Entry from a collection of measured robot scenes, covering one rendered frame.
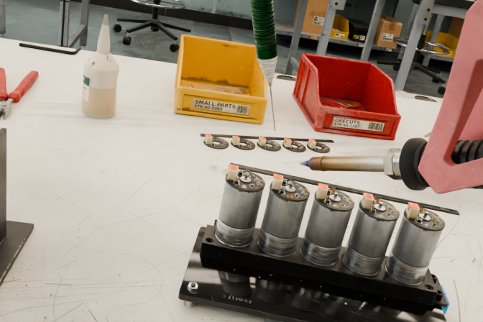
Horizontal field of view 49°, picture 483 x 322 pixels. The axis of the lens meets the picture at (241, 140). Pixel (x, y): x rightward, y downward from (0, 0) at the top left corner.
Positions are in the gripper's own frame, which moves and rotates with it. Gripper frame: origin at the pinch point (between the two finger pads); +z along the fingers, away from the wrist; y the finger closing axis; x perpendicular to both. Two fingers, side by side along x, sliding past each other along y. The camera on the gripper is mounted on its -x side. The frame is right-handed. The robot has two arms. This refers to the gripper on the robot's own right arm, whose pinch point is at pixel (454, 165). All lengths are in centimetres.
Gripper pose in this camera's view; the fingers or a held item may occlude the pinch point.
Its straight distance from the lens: 25.1
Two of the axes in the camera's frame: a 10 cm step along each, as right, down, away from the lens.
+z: -4.4, 6.1, 6.6
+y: -7.6, 1.4, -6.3
